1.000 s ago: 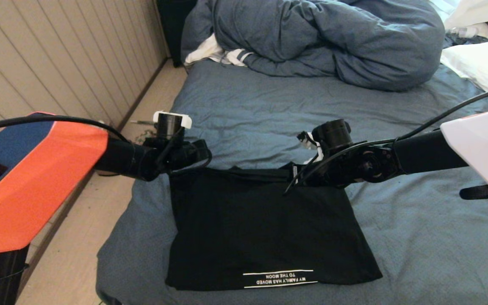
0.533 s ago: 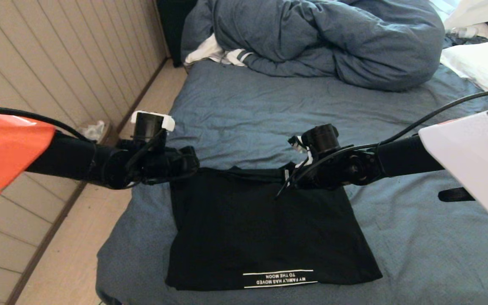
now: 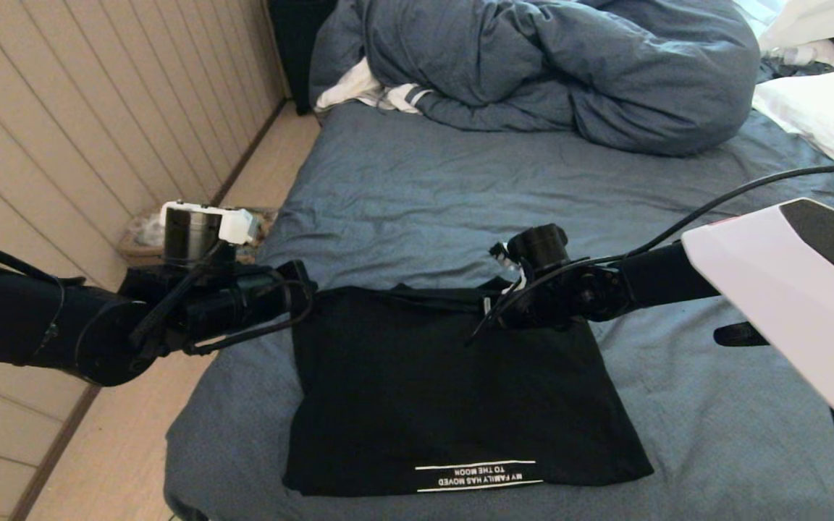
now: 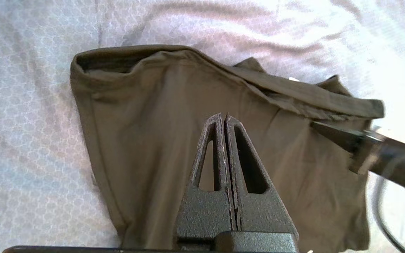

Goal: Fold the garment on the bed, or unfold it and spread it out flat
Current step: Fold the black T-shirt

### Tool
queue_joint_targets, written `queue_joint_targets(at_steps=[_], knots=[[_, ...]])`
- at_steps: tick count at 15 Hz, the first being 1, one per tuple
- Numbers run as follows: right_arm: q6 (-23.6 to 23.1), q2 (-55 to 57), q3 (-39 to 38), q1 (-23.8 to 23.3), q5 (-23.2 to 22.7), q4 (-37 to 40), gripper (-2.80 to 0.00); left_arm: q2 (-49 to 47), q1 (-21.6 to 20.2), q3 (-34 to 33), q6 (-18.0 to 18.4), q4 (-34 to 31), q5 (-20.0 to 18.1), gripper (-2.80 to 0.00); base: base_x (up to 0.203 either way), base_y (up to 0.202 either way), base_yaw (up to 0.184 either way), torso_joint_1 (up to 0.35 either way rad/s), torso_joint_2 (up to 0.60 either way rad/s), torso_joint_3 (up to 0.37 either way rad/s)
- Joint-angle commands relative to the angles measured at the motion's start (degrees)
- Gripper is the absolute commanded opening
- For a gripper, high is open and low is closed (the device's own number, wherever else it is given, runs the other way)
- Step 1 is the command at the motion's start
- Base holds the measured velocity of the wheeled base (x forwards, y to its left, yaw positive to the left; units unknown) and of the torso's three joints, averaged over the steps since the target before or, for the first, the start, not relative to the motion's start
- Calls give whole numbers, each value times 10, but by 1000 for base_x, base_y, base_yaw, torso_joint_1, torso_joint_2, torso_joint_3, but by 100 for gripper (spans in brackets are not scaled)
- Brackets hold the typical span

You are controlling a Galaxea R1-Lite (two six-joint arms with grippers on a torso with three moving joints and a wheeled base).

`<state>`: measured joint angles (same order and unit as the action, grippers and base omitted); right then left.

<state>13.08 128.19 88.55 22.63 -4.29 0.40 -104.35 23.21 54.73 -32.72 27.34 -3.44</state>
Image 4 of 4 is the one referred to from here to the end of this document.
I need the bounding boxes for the blue bed sheet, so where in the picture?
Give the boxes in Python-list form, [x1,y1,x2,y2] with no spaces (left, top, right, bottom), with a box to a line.
[0,0,405,253]

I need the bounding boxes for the black t-shirt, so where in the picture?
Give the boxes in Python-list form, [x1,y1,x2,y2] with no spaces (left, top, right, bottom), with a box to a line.
[70,45,386,253]

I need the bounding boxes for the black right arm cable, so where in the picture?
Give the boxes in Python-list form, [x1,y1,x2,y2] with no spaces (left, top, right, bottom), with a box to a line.
[371,130,405,253]

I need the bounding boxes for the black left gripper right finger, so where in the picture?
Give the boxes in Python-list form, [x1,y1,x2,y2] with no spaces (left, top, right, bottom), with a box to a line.
[225,114,298,243]

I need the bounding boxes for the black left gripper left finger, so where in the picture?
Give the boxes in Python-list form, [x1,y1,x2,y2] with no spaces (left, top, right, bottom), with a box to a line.
[174,113,237,246]

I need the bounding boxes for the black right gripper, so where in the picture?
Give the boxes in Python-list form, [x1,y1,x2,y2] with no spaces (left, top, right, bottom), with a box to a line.
[310,120,405,197]

